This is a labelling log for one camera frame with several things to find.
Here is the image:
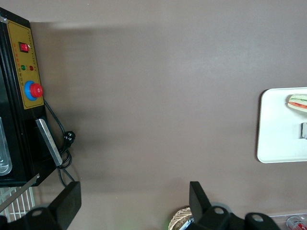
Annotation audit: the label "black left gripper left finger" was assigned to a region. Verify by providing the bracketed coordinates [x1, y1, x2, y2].
[49, 181, 82, 227]

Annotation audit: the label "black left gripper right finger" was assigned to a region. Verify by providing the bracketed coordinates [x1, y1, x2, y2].
[189, 181, 212, 223]

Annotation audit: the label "beige plastic tray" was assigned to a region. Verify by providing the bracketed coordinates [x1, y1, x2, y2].
[257, 88, 307, 163]

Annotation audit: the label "stacked aluminium foil containers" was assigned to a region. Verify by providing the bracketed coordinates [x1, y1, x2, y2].
[183, 214, 195, 229]

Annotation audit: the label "light wicker basket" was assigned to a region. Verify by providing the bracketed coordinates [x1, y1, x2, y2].
[170, 207, 194, 230]

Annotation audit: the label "clear plastic container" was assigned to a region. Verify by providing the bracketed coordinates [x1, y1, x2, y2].
[0, 117, 12, 177]

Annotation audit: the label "black sealing machine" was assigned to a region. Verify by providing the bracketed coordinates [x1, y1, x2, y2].
[0, 7, 72, 188]

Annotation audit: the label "clear acrylic bottle rack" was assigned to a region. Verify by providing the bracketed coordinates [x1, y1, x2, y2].
[268, 212, 307, 230]

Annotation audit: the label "small wrapped triangle sandwich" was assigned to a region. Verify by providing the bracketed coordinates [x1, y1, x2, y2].
[284, 93, 307, 115]

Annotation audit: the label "white wire basket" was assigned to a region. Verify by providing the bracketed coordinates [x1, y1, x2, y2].
[0, 184, 37, 224]

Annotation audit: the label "black power cable with plug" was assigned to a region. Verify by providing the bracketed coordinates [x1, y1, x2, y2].
[43, 99, 78, 188]

